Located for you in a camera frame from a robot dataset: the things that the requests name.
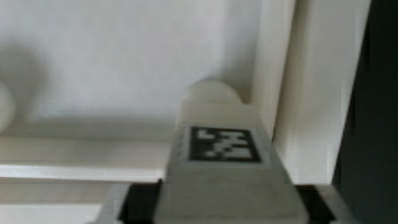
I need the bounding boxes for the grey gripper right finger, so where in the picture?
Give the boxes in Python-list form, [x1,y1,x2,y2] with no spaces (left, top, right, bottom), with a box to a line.
[296,185,358,224]

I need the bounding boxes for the white table leg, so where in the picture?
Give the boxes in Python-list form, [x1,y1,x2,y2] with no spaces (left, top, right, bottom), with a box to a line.
[154,80,308,224]

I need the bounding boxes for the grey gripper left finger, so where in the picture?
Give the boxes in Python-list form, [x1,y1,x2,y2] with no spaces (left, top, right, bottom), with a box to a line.
[88,180,163,224]

